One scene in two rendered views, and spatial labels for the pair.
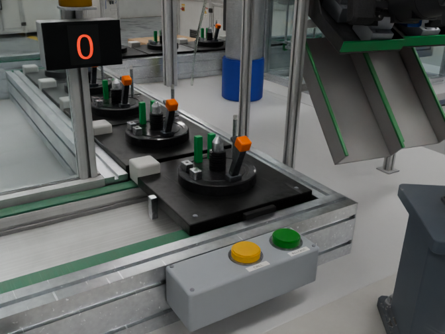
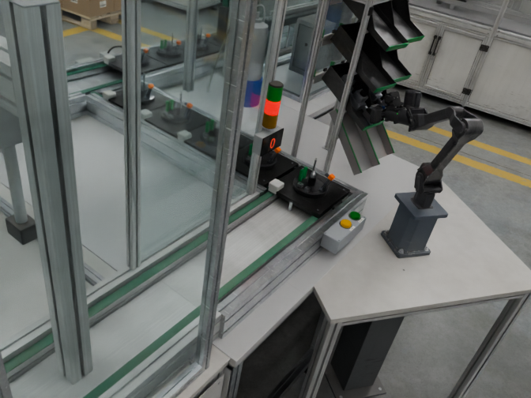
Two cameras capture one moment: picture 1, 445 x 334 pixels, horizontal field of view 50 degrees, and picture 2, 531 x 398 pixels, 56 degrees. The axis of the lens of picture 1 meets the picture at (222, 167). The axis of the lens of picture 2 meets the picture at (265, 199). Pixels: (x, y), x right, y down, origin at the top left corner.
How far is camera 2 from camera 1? 1.31 m
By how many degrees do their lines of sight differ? 26
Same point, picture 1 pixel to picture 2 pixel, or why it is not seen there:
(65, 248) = (267, 230)
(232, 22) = not seen: hidden behind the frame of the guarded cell
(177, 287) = (331, 240)
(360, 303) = (374, 234)
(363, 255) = (367, 213)
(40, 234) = (250, 224)
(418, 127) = (379, 148)
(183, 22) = not seen: outside the picture
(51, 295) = (298, 249)
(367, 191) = (353, 178)
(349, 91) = (355, 137)
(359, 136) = (360, 159)
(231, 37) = not seen: hidden behind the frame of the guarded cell
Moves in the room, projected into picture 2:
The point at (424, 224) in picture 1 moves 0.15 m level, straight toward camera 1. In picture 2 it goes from (409, 211) to (416, 237)
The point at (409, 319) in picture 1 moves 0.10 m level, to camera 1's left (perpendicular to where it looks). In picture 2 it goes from (399, 238) to (377, 242)
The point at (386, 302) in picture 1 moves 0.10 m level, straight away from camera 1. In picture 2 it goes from (385, 233) to (382, 217)
